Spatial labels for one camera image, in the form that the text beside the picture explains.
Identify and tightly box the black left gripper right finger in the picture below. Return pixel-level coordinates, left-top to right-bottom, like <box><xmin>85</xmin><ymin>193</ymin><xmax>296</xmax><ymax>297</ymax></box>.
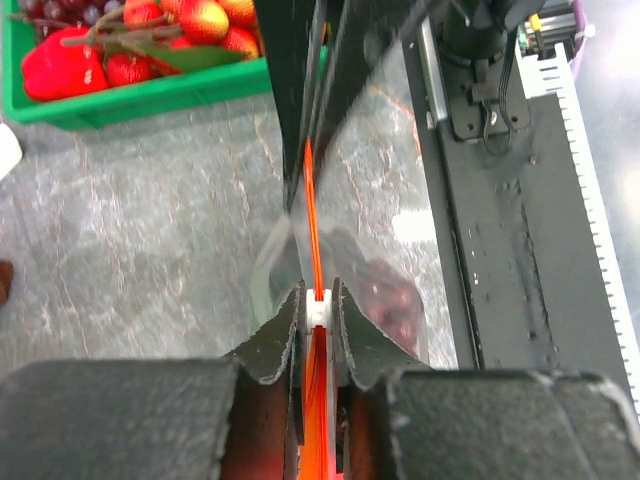
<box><xmin>332</xmin><ymin>281</ymin><xmax>639</xmax><ymax>479</ymax></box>

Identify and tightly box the green fruit tray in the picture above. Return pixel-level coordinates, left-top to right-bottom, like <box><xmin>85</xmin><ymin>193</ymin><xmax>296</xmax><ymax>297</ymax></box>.
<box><xmin>1</xmin><ymin>1</ymin><xmax>272</xmax><ymax>131</ymax></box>

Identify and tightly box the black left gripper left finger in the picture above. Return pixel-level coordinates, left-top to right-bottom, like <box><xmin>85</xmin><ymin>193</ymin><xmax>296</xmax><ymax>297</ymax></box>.
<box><xmin>1</xmin><ymin>286</ymin><xmax>306</xmax><ymax>479</ymax></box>

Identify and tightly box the white cable duct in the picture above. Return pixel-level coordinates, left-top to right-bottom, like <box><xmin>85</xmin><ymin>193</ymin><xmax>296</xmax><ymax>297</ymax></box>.
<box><xmin>516</xmin><ymin>44</ymin><xmax>639</xmax><ymax>409</ymax></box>

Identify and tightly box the red bell pepper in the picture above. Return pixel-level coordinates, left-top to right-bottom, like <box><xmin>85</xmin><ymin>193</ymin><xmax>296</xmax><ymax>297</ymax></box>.
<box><xmin>21</xmin><ymin>27</ymin><xmax>110</xmax><ymax>102</ymax></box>

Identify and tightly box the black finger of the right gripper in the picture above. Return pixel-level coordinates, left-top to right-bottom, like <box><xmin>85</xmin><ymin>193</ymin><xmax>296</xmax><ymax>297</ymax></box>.
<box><xmin>314</xmin><ymin>1</ymin><xmax>430</xmax><ymax>160</ymax></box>
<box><xmin>255</xmin><ymin>0</ymin><xmax>320</xmax><ymax>210</ymax></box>

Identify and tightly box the brown towel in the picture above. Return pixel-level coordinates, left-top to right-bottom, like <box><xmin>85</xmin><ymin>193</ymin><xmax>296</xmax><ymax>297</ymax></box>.
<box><xmin>0</xmin><ymin>260</ymin><xmax>14</xmax><ymax>307</ymax></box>

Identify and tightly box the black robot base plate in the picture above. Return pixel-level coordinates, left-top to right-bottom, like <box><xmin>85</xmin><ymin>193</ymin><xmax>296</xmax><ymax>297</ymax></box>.
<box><xmin>405</xmin><ymin>1</ymin><xmax>631</xmax><ymax>397</ymax></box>

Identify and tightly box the purple grape bunch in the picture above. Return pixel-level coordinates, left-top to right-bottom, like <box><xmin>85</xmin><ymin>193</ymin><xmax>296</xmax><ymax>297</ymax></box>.
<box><xmin>18</xmin><ymin>0</ymin><xmax>124</xmax><ymax>29</ymax></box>
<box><xmin>361</xmin><ymin>258</ymin><xmax>424</xmax><ymax>356</ymax></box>

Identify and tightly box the silver clothes rack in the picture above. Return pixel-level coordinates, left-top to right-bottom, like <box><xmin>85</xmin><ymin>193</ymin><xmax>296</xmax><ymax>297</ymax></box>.
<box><xmin>0</xmin><ymin>123</ymin><xmax>23</xmax><ymax>180</ymax></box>

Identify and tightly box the clear zip top bag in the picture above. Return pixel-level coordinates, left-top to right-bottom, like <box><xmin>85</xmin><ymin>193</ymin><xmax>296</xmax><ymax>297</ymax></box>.
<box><xmin>248</xmin><ymin>84</ymin><xmax>446</xmax><ymax>480</ymax></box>

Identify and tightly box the red strawberry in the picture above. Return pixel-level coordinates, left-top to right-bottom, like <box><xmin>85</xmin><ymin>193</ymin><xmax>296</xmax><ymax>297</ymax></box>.
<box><xmin>106</xmin><ymin>53</ymin><xmax>154</xmax><ymax>87</ymax></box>

